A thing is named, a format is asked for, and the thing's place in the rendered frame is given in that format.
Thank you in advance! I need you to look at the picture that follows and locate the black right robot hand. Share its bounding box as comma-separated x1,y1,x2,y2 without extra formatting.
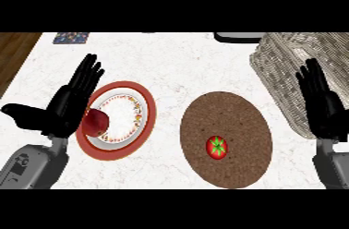
294,57,349,142

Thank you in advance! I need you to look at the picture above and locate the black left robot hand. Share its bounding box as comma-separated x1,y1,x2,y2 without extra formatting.
0,53,106,139

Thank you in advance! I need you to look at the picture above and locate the pale wicker basket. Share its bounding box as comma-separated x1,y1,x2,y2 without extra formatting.
248,31,349,140

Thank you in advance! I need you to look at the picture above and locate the brown oval placemat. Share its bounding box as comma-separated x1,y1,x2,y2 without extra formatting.
179,90,273,189

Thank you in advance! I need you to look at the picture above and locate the red tomato with green stem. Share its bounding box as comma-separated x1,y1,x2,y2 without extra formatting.
205,135,229,161

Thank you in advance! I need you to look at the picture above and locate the dark red apple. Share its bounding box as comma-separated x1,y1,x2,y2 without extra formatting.
80,108,111,138

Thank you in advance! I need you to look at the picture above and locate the red rimmed white plate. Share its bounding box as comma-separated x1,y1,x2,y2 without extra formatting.
75,80,158,162

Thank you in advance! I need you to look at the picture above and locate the dark patterned square coaster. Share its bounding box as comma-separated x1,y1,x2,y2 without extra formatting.
52,31,91,45

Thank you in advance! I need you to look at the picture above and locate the dark grey appliance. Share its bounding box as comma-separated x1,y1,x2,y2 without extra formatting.
213,31,267,44

